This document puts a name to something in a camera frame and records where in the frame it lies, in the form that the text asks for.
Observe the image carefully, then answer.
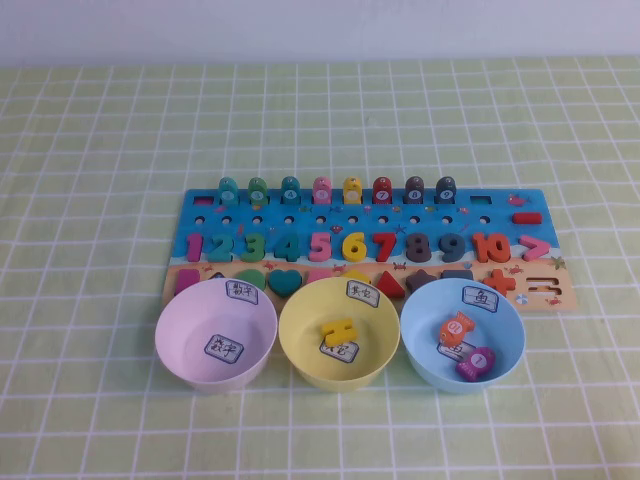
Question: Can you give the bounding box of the dark teal number four piece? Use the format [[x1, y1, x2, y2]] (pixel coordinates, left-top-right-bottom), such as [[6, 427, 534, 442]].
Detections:
[[269, 233, 302, 263]]

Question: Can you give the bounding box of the pink number five piece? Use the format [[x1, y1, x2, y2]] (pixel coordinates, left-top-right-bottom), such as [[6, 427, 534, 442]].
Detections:
[[307, 232, 335, 263]]

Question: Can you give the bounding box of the yellow number six piece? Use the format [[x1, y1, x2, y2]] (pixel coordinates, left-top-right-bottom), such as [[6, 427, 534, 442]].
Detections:
[[341, 231, 369, 263]]

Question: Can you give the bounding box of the dark teal heart piece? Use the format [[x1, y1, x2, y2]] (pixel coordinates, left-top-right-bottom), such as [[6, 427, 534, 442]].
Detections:
[[268, 269, 303, 299]]

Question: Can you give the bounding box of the green number three piece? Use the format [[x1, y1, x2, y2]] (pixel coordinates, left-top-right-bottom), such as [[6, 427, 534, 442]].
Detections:
[[238, 233, 266, 263]]

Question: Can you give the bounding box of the red number seven piece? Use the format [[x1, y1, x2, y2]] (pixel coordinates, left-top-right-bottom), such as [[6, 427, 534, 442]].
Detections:
[[370, 232, 399, 263]]

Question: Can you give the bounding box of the yellow plastic bowl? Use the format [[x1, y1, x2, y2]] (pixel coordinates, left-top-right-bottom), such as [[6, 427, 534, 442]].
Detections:
[[277, 277, 402, 392]]

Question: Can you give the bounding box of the green circle shape piece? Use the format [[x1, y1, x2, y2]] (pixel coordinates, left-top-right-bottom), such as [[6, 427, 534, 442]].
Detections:
[[234, 268, 266, 294]]

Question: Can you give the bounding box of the red triangle piece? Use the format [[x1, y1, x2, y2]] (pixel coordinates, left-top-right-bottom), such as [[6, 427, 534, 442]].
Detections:
[[374, 271, 405, 299]]

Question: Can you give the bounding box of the yellow equals sign piece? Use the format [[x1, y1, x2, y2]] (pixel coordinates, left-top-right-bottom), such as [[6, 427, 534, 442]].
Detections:
[[320, 317, 357, 347]]

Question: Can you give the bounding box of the brown number eight piece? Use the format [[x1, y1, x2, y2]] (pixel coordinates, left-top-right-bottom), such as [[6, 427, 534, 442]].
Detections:
[[405, 233, 434, 263]]

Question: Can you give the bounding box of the teal number two piece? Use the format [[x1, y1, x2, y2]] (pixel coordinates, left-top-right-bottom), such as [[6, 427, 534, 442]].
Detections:
[[206, 233, 235, 262]]

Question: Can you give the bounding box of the brown star piece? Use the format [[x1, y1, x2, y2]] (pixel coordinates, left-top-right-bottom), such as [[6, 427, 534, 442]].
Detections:
[[404, 268, 435, 292]]

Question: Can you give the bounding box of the light blue plastic bowl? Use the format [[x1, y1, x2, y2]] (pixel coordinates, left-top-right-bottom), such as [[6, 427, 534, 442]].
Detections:
[[400, 278, 527, 395]]

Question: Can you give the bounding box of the slate number nine piece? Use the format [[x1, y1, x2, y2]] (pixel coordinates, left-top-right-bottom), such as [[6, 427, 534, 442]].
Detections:
[[439, 233, 467, 263]]

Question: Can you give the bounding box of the pink plastic bowl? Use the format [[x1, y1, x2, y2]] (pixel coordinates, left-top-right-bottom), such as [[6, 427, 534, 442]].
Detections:
[[154, 277, 279, 396]]

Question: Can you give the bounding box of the orange number ten piece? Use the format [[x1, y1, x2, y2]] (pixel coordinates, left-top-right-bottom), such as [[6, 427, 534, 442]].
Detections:
[[472, 232, 512, 263]]

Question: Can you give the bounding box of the colourful wooden puzzle board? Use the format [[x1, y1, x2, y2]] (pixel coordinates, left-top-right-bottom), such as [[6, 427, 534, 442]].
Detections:
[[163, 188, 579, 311]]

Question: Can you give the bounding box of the orange plus sign piece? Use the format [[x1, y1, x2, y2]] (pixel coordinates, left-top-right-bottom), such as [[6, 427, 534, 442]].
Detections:
[[483, 269, 517, 297]]

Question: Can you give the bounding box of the pink greater-than sign piece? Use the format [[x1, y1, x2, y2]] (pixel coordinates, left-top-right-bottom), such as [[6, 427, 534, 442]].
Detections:
[[518, 234, 551, 261]]

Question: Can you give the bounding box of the pink fish peg number five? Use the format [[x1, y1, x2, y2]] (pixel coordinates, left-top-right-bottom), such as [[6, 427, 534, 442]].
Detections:
[[311, 175, 334, 205]]

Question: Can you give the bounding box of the dark teal fish peg four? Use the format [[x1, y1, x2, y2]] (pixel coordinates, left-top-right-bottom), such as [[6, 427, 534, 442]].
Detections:
[[279, 175, 302, 205]]

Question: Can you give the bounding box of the yellow fish peg number six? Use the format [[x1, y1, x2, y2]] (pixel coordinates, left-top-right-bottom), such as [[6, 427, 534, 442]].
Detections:
[[342, 175, 364, 205]]

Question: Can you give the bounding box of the green fish peg number three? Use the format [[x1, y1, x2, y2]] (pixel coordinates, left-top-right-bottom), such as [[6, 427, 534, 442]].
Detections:
[[247, 176, 270, 206]]

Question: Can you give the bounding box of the red fish peg number seven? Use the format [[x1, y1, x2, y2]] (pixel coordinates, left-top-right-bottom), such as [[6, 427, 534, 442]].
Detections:
[[372, 175, 395, 205]]

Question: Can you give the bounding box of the teal fish peg number two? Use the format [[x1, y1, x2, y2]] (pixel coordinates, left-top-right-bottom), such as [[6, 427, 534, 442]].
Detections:
[[217, 176, 240, 205]]

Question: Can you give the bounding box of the brown fish peg number eight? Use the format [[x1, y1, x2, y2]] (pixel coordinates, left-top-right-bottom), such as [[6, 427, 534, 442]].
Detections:
[[403, 175, 426, 205]]

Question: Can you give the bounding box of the slate fish peg number nine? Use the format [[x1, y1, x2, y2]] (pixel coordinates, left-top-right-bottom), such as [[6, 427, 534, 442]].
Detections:
[[434, 175, 457, 205]]

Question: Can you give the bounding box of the orange fish number ten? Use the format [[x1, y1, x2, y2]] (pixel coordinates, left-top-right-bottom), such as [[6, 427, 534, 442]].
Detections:
[[437, 310, 474, 345]]

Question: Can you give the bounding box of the purple fish number one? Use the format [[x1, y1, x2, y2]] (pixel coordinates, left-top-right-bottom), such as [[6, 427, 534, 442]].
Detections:
[[455, 346, 497, 381]]

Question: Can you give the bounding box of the green checked tablecloth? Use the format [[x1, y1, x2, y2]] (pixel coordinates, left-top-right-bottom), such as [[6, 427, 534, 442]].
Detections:
[[0, 55, 640, 480]]

